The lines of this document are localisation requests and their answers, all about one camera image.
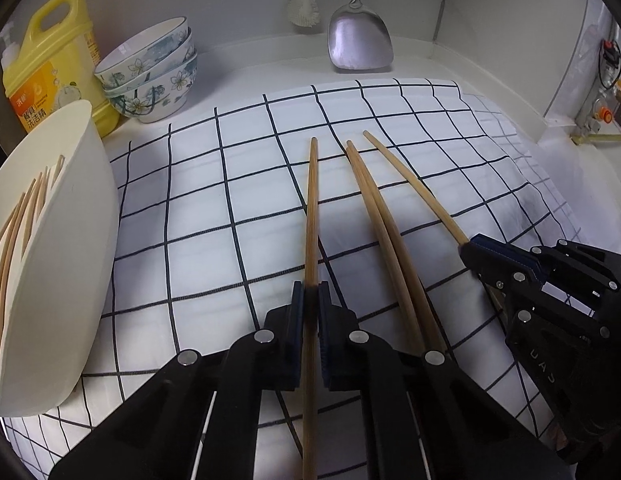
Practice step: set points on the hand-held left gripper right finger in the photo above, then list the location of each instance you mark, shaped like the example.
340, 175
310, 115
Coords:
324, 330

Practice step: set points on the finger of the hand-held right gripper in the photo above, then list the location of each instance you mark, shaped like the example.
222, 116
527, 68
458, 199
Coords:
495, 262
543, 260

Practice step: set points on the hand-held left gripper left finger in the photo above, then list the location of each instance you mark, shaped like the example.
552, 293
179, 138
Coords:
299, 320

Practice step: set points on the light wooden chopstick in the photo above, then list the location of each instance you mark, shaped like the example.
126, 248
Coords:
377, 240
313, 210
415, 188

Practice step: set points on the pair of chopsticks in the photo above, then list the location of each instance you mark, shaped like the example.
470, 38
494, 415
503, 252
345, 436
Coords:
392, 240

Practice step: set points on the cream round plastic basin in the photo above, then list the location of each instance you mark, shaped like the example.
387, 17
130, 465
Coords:
75, 260

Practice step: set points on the bunch of chopsticks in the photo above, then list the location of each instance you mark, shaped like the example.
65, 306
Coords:
10, 245

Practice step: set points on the white black checked cloth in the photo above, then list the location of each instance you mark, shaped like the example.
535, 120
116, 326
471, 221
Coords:
200, 200

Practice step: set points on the gas pipe valve assembly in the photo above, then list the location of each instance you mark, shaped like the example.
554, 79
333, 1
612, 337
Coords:
605, 112

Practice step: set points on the floral white ceramic bowl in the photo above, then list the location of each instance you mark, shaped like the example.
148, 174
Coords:
155, 110
135, 55
190, 50

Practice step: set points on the metal cooking spatula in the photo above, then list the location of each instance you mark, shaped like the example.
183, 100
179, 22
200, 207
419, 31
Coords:
358, 35

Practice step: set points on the yellow dish soap pump bottle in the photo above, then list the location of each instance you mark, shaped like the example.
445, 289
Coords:
40, 60

